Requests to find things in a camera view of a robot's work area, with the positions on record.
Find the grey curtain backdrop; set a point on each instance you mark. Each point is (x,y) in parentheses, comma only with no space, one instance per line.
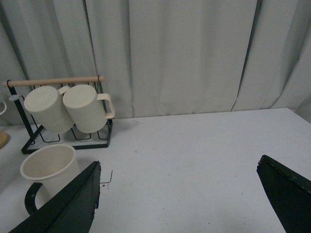
(167,57)

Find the wooden mug tree stand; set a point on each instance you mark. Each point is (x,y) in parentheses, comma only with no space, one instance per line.
(4,139)

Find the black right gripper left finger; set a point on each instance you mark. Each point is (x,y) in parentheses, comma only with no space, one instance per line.
(71,210)

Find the right cream ribbed mug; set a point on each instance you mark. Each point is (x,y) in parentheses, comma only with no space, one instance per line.
(88,109)

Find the black wire cup rack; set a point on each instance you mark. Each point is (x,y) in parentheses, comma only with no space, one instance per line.
(39,136)

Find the left cream ribbed mug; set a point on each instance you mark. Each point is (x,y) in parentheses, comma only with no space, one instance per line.
(45,104)

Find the cream ribbed mug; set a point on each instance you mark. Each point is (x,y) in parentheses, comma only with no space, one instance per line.
(88,109)
(45,104)

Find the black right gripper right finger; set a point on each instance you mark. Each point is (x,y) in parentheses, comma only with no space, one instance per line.
(289,194)

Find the cream mug black handle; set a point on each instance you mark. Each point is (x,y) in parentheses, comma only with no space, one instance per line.
(50,169)

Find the white mug on tree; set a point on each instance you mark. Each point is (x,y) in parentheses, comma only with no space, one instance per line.
(3,105)

